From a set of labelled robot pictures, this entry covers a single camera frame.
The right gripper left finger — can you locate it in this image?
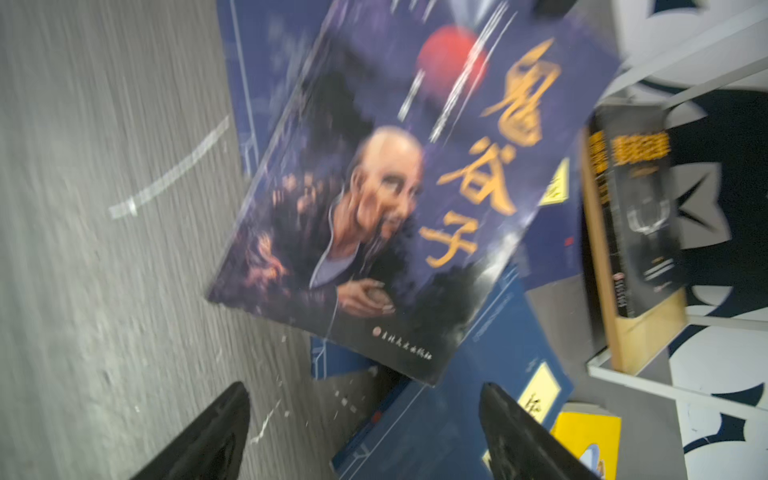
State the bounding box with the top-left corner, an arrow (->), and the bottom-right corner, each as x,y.
133,381 -> 251,480

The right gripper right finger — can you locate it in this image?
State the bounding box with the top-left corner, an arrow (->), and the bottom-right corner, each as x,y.
479,382 -> 596,480

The purple book with old man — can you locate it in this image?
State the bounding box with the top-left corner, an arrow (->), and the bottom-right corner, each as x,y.
206,1 -> 620,385

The yellow book under blue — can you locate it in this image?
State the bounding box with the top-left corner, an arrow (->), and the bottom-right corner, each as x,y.
551,402 -> 622,480

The black book lying in shelf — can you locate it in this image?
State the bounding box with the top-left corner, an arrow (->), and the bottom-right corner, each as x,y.
588,102 -> 683,318

